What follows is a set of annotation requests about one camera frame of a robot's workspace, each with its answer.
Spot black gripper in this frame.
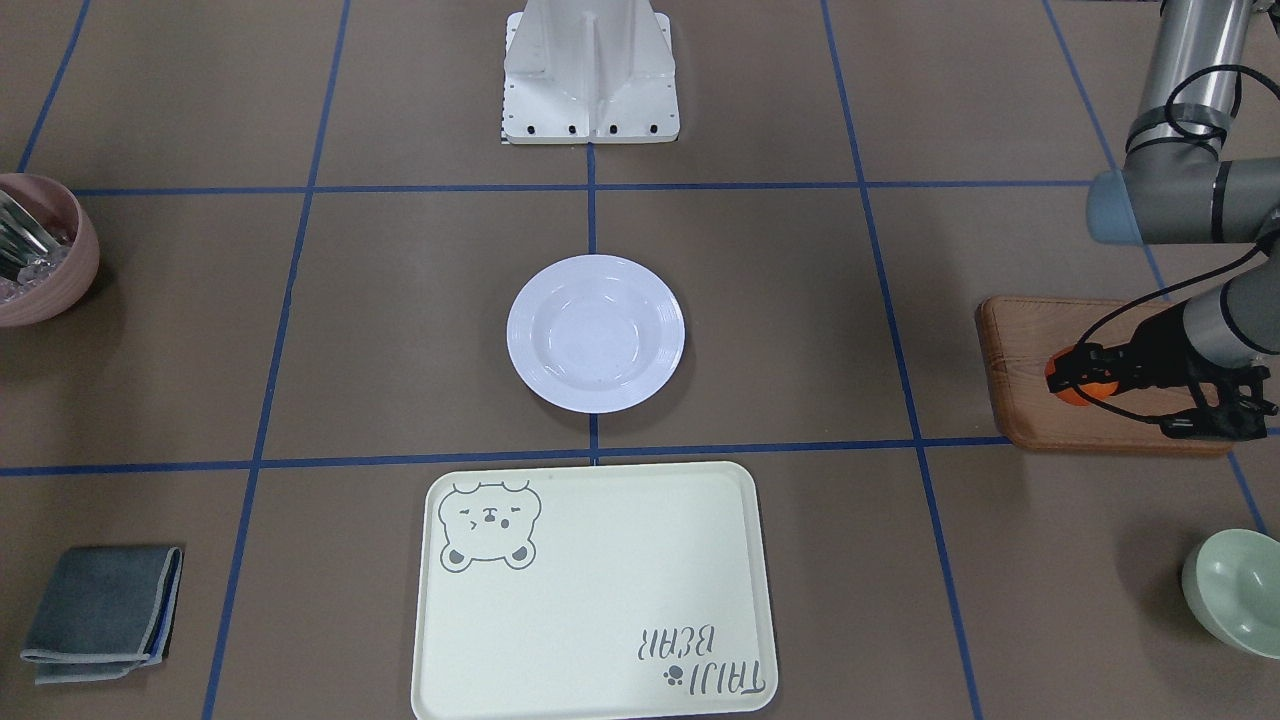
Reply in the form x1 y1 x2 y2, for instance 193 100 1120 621
1047 313 1276 441

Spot orange fruit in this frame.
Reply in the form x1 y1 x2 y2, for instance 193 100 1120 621
1044 345 1120 407

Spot white round plate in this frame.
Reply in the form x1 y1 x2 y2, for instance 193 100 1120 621
506 254 687 414

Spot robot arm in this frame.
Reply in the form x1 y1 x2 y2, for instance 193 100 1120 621
1044 1 1279 442

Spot brown wooden tray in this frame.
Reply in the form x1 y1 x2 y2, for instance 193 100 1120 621
975 295 1234 457

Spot cream bear tray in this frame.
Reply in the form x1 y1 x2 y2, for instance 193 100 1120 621
410 461 780 719

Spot light green bowl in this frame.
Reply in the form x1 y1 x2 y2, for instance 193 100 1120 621
1180 529 1279 660

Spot folded grey cloth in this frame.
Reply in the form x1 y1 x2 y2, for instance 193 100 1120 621
20 544 184 685

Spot pink bowl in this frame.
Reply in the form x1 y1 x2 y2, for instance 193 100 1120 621
1 173 100 328

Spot clear ice cubes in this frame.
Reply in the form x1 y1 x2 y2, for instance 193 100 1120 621
1 243 73 304

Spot metal scoop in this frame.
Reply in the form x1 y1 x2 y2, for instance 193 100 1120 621
1 191 67 258

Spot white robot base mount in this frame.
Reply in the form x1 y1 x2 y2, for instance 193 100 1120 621
500 1 681 145

